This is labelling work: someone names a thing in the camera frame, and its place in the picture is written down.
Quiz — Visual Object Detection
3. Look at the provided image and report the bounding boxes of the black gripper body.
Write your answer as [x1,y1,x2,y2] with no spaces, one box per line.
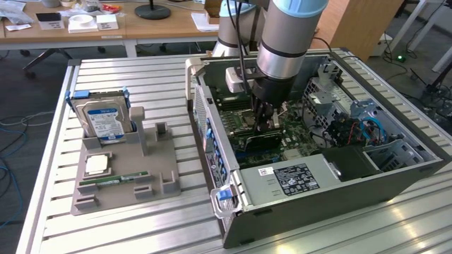
[250,75,296,105]

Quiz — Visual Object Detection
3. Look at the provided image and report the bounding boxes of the green graphics card black fan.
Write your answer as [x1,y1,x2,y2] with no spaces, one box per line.
[242,129,284,153]

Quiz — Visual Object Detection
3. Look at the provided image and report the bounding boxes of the silver socket cover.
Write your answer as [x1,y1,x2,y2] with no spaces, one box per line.
[268,104,289,129]

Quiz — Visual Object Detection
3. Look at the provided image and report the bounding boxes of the CPU socket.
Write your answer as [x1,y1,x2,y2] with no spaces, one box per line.
[230,110,260,133]

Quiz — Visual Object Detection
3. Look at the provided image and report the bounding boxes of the green motherboard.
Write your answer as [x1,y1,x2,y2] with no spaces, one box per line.
[214,87,329,170]

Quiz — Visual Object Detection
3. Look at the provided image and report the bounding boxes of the perforated silver disk bay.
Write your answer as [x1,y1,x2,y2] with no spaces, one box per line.
[302,76,354,134]

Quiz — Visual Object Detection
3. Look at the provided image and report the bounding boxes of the blue expansion slot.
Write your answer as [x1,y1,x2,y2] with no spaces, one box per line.
[234,149,282,160]

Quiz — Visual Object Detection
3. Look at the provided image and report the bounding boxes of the silver finned heatsink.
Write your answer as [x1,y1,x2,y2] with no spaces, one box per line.
[281,149,305,160]

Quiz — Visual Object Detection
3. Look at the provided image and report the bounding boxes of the grey power supply unit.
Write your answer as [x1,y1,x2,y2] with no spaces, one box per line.
[230,154,350,207]

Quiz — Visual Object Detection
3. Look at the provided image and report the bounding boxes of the black plastic cover box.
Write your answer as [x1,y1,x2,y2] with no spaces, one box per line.
[322,146,385,183]

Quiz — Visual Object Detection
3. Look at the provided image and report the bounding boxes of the grey plastic parts rack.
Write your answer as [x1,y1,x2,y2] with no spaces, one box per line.
[69,105,182,216]

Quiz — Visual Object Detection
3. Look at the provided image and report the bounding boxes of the stack of white papers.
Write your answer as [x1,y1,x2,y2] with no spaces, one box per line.
[189,12,220,33]

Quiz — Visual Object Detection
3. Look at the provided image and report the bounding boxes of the wooden cabinet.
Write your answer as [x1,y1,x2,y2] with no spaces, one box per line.
[310,0,406,62]

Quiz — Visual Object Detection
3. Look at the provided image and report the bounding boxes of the open grey PC case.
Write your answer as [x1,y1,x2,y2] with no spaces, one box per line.
[185,50,444,249]

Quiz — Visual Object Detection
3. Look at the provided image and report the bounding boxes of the silver metal disk bay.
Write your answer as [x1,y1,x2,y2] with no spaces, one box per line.
[362,139,425,173]

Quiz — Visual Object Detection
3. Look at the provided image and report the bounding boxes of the hard disk with blue rails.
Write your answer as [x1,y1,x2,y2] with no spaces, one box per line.
[65,86,137,145]

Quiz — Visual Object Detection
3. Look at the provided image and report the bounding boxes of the black round lamp base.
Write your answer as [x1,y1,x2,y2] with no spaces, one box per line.
[133,0,172,20]

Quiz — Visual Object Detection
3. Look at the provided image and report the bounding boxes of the green RAM stick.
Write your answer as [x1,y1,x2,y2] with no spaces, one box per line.
[78,171,149,187]

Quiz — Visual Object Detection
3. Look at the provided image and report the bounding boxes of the silver CPU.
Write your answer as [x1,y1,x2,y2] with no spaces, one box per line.
[84,156,110,176]

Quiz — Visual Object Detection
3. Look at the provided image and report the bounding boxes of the white cube box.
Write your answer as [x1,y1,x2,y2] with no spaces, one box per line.
[96,14,118,31]

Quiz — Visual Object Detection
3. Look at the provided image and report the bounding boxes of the white flat box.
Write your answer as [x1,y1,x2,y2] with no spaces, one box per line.
[66,21,100,34]

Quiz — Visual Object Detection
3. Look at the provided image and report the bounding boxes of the white tape roll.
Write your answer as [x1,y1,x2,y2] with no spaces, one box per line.
[69,14,93,25]

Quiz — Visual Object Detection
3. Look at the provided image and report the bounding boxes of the black office chair base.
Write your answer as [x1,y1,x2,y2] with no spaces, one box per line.
[18,47,77,79]

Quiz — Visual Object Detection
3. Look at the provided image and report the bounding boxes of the white box black top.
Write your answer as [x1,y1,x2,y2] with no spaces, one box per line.
[36,12,65,31]

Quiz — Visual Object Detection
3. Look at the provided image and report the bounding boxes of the red white card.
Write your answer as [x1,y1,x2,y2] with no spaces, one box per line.
[4,23,32,32]

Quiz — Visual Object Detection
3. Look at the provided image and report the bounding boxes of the clear plastic bag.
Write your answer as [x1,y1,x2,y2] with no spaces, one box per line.
[0,0,34,25]

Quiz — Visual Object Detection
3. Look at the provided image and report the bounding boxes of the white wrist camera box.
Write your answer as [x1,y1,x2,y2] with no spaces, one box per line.
[224,67,254,93]

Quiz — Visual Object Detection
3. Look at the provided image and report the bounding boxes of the black camera cable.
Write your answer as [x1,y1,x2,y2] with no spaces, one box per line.
[228,0,248,88]

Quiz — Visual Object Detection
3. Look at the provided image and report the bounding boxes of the thin red wire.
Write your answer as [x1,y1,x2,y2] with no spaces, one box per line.
[345,119,356,145]

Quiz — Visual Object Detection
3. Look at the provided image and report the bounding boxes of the pale blue metal bracket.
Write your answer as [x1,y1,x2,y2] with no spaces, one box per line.
[349,99,385,125]

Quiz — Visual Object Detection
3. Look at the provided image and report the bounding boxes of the blue wire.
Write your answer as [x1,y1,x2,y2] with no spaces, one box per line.
[362,116,389,146]

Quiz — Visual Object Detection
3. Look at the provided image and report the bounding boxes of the wooden desk white frame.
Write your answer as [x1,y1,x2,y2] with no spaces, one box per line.
[0,2,128,51]
[125,0,226,58]

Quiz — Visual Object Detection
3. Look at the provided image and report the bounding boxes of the blue floor cable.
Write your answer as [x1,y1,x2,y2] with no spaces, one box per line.
[0,126,28,230]

